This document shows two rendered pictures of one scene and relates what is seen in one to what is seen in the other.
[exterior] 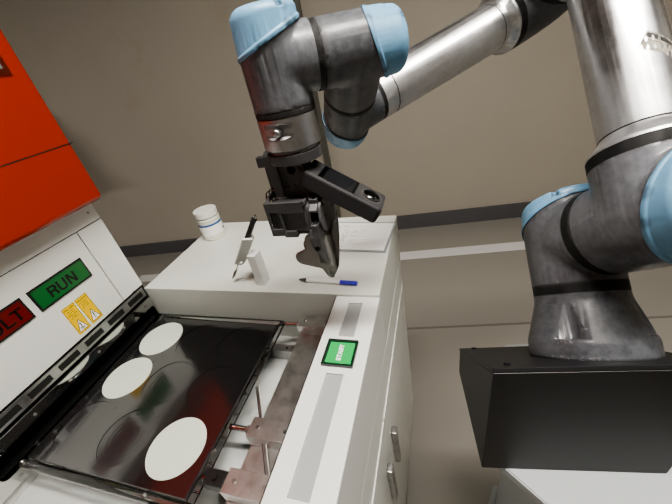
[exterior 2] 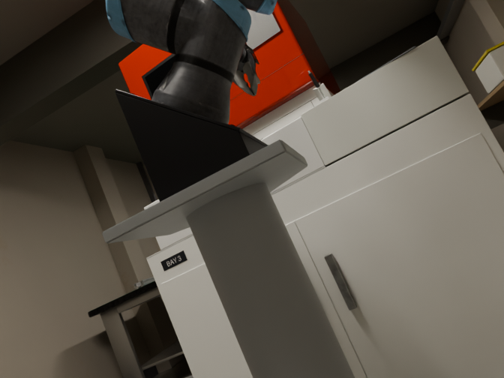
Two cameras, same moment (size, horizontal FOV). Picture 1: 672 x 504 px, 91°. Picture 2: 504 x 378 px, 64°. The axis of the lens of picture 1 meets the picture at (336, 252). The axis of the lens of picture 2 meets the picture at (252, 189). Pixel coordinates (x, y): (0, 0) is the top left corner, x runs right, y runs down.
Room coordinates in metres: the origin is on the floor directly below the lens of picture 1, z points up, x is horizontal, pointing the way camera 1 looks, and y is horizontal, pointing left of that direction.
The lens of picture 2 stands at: (0.34, -1.07, 0.68)
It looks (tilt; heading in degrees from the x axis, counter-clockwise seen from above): 9 degrees up; 91
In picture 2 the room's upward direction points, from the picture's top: 24 degrees counter-clockwise
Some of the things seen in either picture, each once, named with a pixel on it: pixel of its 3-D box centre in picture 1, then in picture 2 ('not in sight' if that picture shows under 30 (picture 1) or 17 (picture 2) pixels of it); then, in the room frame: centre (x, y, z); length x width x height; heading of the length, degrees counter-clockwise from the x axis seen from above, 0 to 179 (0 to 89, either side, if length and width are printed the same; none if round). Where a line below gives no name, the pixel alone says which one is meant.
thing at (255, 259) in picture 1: (249, 259); (328, 104); (0.65, 0.20, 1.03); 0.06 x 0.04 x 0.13; 69
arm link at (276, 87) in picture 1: (276, 62); not in sight; (0.44, 0.02, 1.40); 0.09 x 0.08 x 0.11; 97
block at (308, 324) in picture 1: (316, 325); not in sight; (0.54, 0.08, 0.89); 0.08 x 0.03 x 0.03; 69
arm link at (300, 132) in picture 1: (289, 132); not in sight; (0.44, 0.03, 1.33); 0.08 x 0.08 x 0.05
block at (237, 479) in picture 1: (251, 488); not in sight; (0.24, 0.19, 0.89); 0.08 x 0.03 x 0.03; 69
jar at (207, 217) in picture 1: (209, 222); not in sight; (0.96, 0.37, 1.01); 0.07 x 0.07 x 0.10
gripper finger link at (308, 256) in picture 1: (314, 258); (245, 85); (0.43, 0.03, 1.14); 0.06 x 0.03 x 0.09; 69
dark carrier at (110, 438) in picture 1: (168, 383); not in sight; (0.46, 0.39, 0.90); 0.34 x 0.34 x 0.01; 69
